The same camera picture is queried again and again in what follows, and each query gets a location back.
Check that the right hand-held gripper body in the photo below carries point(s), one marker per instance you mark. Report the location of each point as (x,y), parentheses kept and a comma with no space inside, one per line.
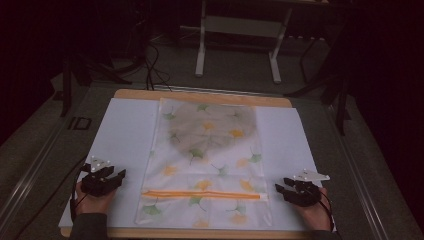
(308,191)

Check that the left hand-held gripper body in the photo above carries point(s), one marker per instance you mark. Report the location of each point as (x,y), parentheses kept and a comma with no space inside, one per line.
(95,185)

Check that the leaf print mesh laundry bag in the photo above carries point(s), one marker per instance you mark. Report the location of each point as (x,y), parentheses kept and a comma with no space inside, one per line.
(206,166)

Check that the person's left hand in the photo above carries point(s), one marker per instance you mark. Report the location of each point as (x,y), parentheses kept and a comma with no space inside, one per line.
(95,203)

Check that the person's right hand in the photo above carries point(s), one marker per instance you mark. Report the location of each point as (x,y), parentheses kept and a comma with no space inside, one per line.
(311,215)

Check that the white table mat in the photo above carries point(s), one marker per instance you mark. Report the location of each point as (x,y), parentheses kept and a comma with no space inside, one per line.
(126,133)

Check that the black metal stand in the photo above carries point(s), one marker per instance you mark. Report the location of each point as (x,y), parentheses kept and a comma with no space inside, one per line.
(341,100)
(66,86)

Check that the wooden table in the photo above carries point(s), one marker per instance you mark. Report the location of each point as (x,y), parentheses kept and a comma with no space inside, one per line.
(200,96)

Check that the white metal stand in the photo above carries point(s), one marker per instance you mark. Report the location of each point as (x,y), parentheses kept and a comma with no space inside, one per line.
(201,50)

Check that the metal floor rail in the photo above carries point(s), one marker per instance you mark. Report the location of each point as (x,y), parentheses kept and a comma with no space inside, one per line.
(30,173)
(356,173)

